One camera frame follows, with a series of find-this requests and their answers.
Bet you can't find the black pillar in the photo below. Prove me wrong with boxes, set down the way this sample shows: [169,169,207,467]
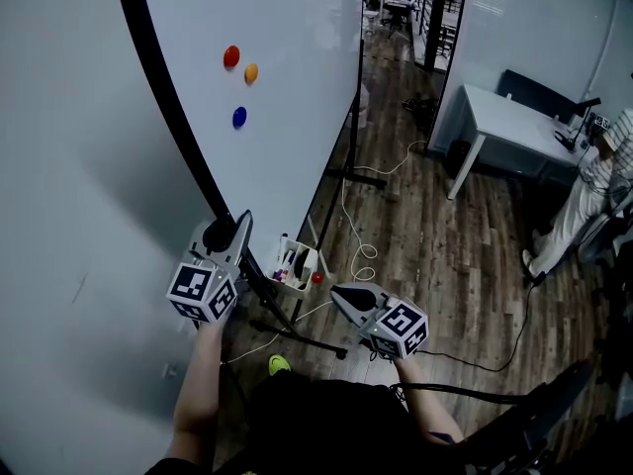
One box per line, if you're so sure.
[423,0,446,73]

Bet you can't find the person's right forearm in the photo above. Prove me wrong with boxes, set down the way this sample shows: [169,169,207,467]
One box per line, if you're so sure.
[393,358,466,444]

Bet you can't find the person's left forearm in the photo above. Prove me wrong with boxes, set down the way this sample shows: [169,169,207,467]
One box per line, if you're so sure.
[165,314,238,469]

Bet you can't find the black object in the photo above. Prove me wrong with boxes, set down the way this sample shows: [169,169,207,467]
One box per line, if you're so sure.
[292,247,312,284]

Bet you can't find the black desk lamp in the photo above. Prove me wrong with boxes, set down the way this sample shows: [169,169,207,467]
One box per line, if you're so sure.
[553,97,602,150]

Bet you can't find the white marker caddy box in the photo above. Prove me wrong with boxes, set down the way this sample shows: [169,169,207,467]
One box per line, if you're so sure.
[266,233,318,294]

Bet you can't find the black cable bundle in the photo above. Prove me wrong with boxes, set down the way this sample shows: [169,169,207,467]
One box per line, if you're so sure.
[403,96,439,118]

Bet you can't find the thin black floor cable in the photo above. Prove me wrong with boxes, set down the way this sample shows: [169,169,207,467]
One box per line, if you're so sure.
[413,277,540,373]

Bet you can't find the person's black clothing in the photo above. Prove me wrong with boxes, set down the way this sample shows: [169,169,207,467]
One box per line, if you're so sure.
[142,368,471,475]

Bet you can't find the black-framed rolling whiteboard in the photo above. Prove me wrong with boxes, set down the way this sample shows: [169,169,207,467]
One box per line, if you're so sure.
[112,0,390,361]

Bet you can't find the thick black cable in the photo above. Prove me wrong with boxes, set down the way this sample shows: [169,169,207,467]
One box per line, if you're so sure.
[390,381,525,408]

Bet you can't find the long white looped cable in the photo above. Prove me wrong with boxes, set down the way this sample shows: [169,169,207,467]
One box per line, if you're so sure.
[340,139,427,286]

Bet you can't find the white office desk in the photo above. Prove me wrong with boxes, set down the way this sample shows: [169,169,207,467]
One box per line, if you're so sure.
[447,83,602,201]

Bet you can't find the white slanted support leg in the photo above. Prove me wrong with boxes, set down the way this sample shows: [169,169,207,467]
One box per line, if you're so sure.
[305,214,323,252]

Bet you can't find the grey office chair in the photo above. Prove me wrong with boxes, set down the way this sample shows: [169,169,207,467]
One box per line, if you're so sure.
[578,200,633,276]

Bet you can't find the straight white power cord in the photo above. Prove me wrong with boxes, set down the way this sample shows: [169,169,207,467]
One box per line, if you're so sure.
[225,300,335,365]

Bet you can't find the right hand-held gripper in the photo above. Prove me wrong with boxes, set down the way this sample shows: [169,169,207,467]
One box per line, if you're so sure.
[328,281,430,361]

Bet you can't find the dark desk partition panel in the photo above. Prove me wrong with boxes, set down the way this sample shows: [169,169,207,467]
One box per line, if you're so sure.
[496,68,578,123]

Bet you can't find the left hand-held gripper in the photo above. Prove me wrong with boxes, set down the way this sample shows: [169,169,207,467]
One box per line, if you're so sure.
[164,209,255,325]

